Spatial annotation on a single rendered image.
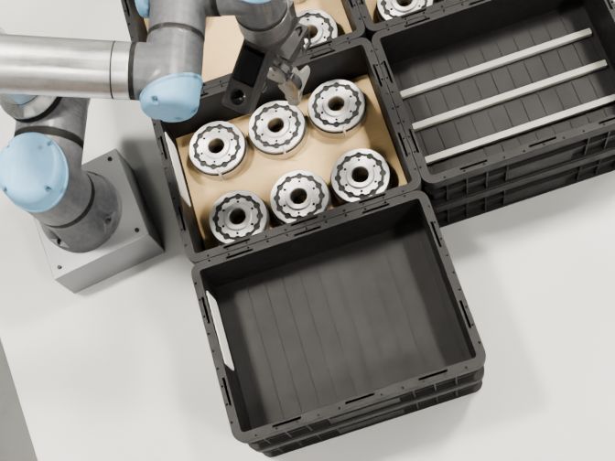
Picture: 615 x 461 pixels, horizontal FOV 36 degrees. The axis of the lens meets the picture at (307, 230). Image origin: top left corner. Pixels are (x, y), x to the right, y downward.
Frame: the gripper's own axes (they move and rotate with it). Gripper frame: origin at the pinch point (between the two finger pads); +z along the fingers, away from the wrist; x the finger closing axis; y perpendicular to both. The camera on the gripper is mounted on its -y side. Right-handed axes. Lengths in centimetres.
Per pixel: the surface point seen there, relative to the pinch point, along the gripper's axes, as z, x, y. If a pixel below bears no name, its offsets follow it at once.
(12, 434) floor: 103, 53, -76
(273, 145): 14.0, 1.1, -3.4
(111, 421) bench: 30, 7, -58
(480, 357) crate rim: 4, -47, -23
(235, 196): 14.2, 2.5, -14.4
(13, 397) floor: 103, 58, -68
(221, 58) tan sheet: 18.2, 19.6, 9.1
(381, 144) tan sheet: 16.1, -15.3, 5.7
